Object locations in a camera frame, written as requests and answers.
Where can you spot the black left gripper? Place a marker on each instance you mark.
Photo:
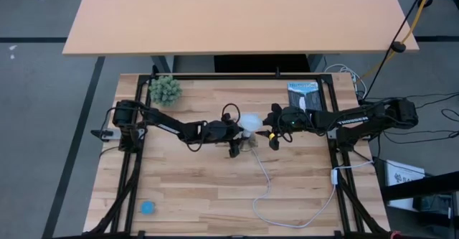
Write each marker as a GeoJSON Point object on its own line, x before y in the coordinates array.
{"type": "Point", "coordinates": [222, 131]}

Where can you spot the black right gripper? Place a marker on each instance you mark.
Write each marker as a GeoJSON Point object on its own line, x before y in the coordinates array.
{"type": "Point", "coordinates": [290, 120]}

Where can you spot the white reflector lightbulb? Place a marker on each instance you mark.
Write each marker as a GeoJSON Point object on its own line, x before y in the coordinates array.
{"type": "Point", "coordinates": [250, 122]}

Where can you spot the wooden lamp base metal socket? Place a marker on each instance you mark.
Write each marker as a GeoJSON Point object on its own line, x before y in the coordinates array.
{"type": "Point", "coordinates": [251, 145]}

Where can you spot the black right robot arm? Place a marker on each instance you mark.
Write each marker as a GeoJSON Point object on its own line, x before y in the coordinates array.
{"type": "Point", "coordinates": [351, 121]}

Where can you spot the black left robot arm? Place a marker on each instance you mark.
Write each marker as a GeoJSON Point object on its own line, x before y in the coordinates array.
{"type": "Point", "coordinates": [168, 122]}

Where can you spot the yellow tag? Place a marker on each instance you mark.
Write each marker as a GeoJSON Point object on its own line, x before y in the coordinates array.
{"type": "Point", "coordinates": [272, 136]}

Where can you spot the waterfall picture postcard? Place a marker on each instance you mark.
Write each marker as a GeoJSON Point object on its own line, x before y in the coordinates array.
{"type": "Point", "coordinates": [305, 95]}

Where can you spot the black panel under desk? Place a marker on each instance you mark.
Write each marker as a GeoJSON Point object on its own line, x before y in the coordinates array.
{"type": "Point", "coordinates": [261, 64]}

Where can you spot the grey desk leg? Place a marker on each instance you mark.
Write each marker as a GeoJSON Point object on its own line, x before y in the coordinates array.
{"type": "Point", "coordinates": [163, 64]}
{"type": "Point", "coordinates": [315, 62]}

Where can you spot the green succulent in patterned pot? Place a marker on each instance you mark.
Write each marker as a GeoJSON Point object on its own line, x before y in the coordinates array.
{"type": "Point", "coordinates": [165, 90]}

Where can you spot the orange desk top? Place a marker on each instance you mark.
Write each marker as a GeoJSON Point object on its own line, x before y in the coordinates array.
{"type": "Point", "coordinates": [233, 16]}

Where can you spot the blue round disc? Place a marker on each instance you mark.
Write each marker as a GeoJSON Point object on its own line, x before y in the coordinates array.
{"type": "Point", "coordinates": [147, 207]}

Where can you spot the white printed box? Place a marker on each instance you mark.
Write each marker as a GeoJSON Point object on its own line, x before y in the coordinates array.
{"type": "Point", "coordinates": [405, 172]}

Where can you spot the black round puck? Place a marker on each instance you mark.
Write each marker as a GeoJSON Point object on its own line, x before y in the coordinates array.
{"type": "Point", "coordinates": [398, 47]}

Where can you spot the black metal beam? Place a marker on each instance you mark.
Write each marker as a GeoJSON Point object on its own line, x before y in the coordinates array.
{"type": "Point", "coordinates": [423, 186]}

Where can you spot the small red knob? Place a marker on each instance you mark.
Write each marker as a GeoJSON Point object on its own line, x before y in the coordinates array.
{"type": "Point", "coordinates": [396, 235]}

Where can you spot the dark grey equipment box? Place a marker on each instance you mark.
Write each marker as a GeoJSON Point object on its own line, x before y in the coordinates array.
{"type": "Point", "coordinates": [435, 210]}

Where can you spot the black round foot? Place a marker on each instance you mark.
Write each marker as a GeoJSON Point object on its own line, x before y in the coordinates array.
{"type": "Point", "coordinates": [425, 2]}

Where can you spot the black metal table frame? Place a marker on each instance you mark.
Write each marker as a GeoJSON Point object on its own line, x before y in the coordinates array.
{"type": "Point", "coordinates": [229, 77]}

